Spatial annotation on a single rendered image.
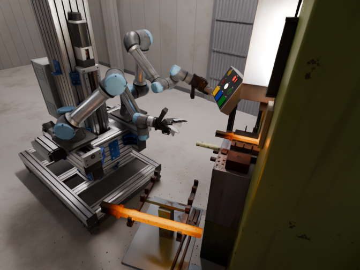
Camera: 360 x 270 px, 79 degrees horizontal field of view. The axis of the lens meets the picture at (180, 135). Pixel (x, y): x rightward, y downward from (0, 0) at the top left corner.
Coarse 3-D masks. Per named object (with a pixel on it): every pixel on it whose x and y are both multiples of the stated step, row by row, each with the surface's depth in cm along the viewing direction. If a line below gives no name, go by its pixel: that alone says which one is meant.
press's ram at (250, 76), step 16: (272, 0) 78; (288, 0) 76; (256, 16) 82; (272, 16) 80; (256, 32) 84; (272, 32) 83; (256, 48) 87; (272, 48) 85; (256, 64) 90; (272, 64) 88; (256, 80) 94
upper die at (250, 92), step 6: (246, 84) 101; (246, 90) 102; (252, 90) 101; (258, 90) 100; (264, 90) 99; (240, 96) 105; (246, 96) 104; (252, 96) 103; (258, 96) 102; (264, 96) 101; (264, 102) 102
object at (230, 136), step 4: (216, 132) 128; (220, 132) 128; (224, 132) 128; (228, 132) 128; (232, 132) 128; (216, 136) 129; (220, 136) 128; (224, 136) 128; (228, 136) 127; (232, 136) 124; (236, 136) 125; (240, 136) 126; (244, 140) 124; (248, 140) 123; (252, 140) 122; (256, 140) 122
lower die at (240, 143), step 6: (240, 132) 132; (246, 132) 134; (258, 138) 127; (234, 144) 121; (240, 144) 122; (246, 144) 122; (252, 144) 122; (240, 150) 121; (246, 150) 119; (258, 150) 118
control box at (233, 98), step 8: (232, 72) 169; (240, 72) 174; (232, 80) 163; (240, 80) 154; (232, 88) 159; (240, 88) 153; (224, 96) 164; (232, 96) 156; (224, 104) 159; (232, 104) 159; (224, 112) 163
